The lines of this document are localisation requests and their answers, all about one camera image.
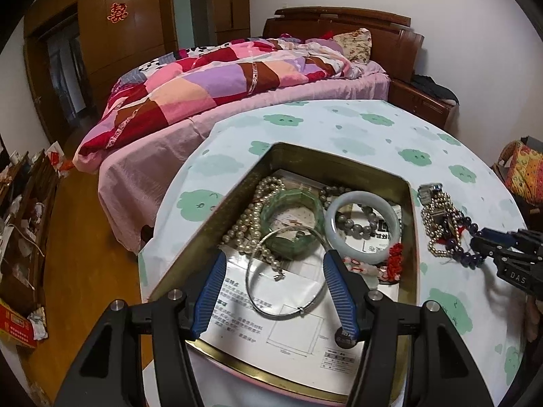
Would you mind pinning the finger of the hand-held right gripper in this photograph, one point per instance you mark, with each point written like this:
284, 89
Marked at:
496, 234
483, 246

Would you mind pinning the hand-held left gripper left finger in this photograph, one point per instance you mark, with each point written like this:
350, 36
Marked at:
208, 301

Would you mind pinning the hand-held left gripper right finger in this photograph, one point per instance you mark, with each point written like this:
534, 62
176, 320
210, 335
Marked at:
339, 294

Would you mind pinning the thin silver bangle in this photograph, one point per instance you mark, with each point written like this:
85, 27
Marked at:
300, 312

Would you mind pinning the white jade bangle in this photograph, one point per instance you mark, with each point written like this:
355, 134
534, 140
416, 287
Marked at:
331, 220

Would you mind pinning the pink tin box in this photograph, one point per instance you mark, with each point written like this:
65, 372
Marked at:
409, 237

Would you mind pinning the metal wrist watch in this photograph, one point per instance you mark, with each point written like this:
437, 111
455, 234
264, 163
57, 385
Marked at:
428, 193

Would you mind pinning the person's right forearm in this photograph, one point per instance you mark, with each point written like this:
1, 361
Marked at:
532, 318

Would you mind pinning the dark red garment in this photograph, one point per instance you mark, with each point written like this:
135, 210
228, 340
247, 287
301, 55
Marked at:
532, 212

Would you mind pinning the wicker chair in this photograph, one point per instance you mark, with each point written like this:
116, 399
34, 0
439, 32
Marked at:
499, 171

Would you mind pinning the colourful patterned cushion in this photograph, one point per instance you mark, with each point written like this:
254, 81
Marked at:
526, 169

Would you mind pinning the white instruction sheet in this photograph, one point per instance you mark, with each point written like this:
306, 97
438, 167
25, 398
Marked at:
275, 339

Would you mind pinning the wooden nightstand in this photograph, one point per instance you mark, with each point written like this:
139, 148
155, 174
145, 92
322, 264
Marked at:
420, 101

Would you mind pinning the bed with pink sheet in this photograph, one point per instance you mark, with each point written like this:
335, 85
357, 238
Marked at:
169, 148

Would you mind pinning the dark clothes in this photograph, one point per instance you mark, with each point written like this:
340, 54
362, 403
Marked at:
432, 87

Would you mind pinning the red cardboard box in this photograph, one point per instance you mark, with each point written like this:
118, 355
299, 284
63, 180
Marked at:
15, 325

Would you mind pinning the dark wooden cabinet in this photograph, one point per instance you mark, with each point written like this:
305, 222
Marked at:
42, 178

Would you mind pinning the white and red bag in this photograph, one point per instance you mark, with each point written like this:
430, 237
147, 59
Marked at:
55, 157

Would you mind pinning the patchwork quilt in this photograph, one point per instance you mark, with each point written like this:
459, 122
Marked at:
203, 80

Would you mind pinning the floral pillow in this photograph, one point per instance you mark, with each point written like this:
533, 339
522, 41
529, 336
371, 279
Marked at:
354, 44

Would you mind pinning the wooden headboard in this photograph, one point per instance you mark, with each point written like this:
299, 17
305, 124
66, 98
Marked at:
382, 25

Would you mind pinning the black white printed blanket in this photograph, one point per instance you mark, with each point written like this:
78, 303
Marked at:
148, 65

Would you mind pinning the red cloth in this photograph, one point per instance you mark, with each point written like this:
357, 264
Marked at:
326, 34

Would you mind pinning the brown wooden wardrobe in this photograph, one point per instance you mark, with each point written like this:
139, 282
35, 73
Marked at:
135, 34

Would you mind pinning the red paper decoration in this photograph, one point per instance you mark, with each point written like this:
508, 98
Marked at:
116, 12

